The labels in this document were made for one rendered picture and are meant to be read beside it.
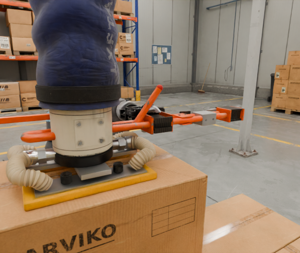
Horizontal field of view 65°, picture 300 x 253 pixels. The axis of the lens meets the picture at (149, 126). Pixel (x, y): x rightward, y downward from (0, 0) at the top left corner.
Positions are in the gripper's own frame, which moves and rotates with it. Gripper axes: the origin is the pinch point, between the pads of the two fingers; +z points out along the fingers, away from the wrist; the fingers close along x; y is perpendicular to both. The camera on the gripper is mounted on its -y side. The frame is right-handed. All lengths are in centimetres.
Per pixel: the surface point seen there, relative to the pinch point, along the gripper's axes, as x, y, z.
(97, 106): 8.8, 25.2, 11.1
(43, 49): 22.1, 35.4, 4.2
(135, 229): -22.9, 19.4, 19.4
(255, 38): 56, -251, -158
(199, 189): -17.0, -1.7, 19.8
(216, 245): -59, -27, 5
